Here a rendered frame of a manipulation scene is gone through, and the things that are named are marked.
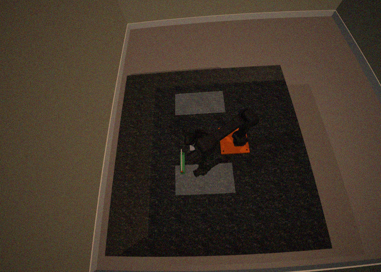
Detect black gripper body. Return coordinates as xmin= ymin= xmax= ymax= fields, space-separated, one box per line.
xmin=184 ymin=133 xmax=203 ymax=145

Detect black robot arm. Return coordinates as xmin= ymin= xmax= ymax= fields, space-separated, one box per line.
xmin=187 ymin=108 xmax=260 ymax=165

